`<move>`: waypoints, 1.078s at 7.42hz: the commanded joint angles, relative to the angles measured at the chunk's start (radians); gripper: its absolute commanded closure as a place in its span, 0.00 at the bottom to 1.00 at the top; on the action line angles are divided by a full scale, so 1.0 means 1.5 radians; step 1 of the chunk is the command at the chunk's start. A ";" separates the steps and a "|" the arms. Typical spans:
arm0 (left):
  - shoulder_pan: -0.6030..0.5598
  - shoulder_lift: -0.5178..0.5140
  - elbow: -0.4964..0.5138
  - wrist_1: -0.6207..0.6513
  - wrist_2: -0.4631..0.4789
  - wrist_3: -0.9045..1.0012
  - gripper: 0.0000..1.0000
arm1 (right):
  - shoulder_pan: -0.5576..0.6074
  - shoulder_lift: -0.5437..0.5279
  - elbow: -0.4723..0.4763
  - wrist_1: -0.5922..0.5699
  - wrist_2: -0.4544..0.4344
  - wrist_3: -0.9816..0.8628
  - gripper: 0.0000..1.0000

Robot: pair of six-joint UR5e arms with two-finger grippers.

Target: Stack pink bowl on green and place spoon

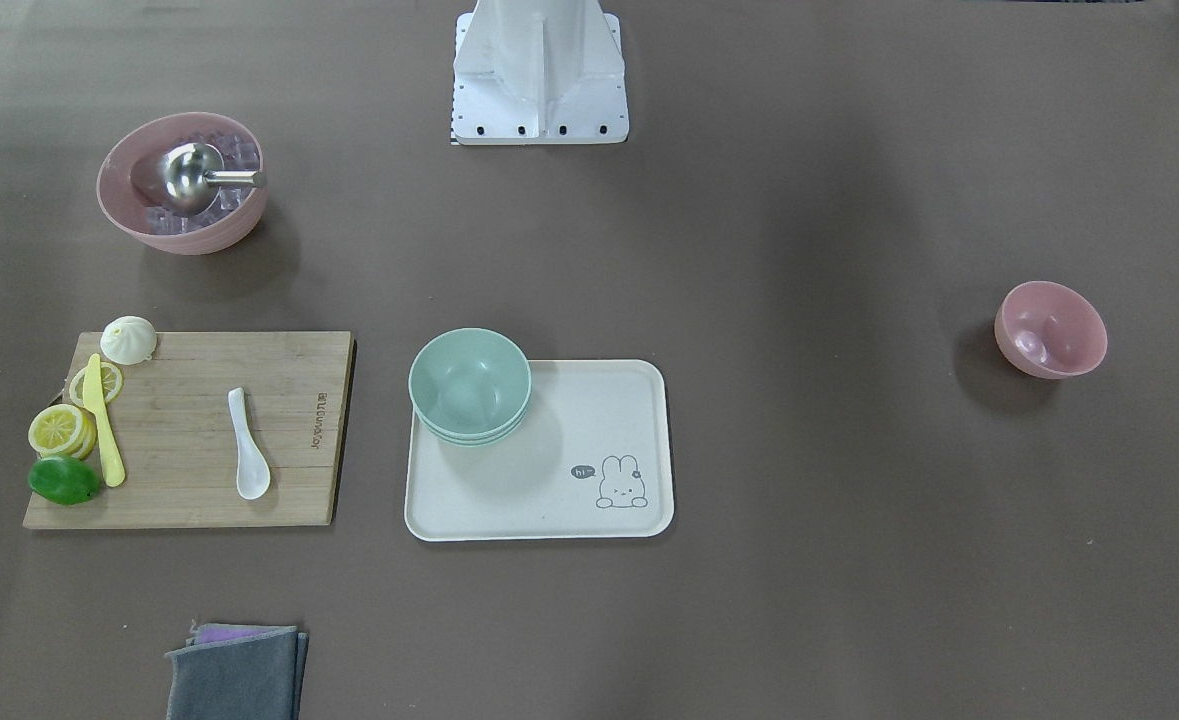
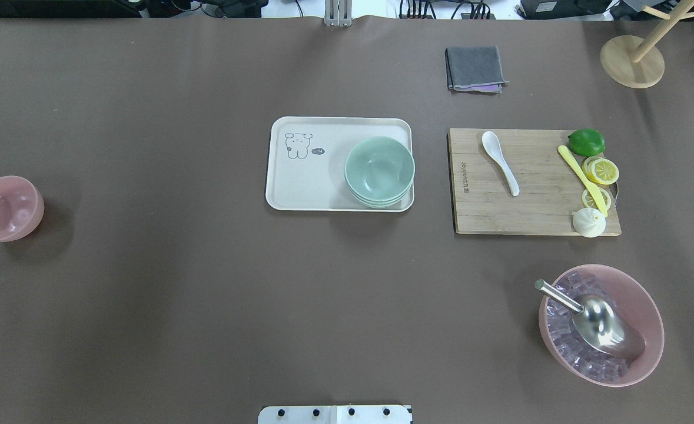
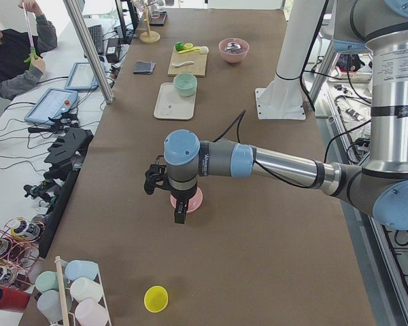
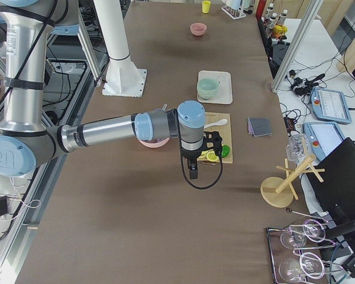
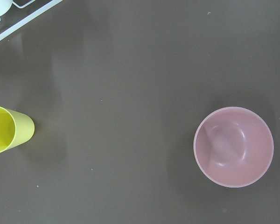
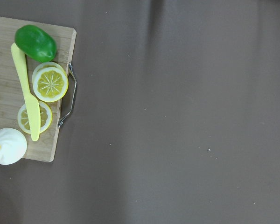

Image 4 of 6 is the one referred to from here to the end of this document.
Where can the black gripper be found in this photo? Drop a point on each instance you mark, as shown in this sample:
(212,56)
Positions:
(189,155)

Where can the white ceramic spoon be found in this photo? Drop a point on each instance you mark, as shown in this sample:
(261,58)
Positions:
(221,122)

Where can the small pink bowl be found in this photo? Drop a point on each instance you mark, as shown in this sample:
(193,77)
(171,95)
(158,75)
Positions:
(198,29)

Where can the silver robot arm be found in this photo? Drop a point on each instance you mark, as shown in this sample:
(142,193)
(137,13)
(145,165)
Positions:
(25,143)

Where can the large pink ice bowl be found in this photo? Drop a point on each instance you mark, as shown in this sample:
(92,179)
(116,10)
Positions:
(156,143)

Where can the green bowl stack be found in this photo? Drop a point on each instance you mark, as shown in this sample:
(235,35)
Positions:
(207,88)

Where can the stacked lemon slices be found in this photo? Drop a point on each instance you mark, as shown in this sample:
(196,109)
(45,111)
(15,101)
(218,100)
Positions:
(209,156)

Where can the green lime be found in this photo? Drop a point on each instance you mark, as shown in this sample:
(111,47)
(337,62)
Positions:
(225,151)

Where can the bamboo cutting board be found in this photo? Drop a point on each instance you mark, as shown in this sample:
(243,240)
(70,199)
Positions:
(224,131)

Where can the grey folded cloth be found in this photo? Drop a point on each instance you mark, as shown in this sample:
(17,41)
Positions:
(259,127)

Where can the cream rabbit tray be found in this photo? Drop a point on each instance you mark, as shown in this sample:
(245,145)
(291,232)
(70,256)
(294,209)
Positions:
(224,94)

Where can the wooden mug tree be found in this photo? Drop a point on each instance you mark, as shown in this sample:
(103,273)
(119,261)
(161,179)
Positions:
(279,192)

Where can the clear glass mug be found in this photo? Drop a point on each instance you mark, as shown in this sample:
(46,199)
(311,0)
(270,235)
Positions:
(298,148)

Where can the upper wine glass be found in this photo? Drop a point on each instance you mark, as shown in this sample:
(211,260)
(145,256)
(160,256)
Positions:
(296,236)

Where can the wine glass rack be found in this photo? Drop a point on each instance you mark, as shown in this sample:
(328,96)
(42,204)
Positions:
(295,253)

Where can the blue teach pendant near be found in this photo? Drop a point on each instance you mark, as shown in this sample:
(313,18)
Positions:
(324,137)

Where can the blue teach pendant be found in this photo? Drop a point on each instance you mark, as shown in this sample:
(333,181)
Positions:
(324,137)
(330,105)

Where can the lower wine glass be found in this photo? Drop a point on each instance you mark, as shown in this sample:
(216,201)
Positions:
(308,266)

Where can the black monitor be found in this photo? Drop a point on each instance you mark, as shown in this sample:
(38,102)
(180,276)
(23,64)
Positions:
(336,194)

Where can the blue teach pendant far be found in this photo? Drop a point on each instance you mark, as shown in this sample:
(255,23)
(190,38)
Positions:
(330,105)

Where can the white cup rack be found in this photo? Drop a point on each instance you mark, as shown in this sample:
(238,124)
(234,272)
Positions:
(234,9)

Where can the yellow plastic cup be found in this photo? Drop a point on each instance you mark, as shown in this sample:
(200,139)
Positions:
(206,5)

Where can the white pedestal column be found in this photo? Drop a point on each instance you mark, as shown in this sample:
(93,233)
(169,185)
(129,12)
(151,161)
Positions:
(123,78)

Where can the aluminium frame post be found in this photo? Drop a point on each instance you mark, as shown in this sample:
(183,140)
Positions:
(298,38)

